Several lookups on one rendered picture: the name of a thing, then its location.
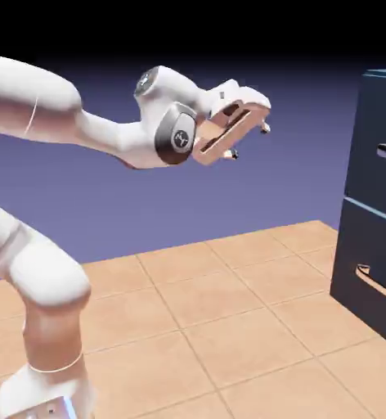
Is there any dark blue cabinet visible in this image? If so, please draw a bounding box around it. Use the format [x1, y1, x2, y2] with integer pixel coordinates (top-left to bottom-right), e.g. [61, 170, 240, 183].
[329, 67, 386, 353]

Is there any dark blue drawer front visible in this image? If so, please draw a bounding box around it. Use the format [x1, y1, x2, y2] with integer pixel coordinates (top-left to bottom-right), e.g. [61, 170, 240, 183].
[343, 74, 386, 228]
[329, 197, 386, 352]

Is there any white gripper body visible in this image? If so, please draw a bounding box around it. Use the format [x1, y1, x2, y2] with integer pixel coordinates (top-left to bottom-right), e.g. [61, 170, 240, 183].
[191, 86, 272, 167]

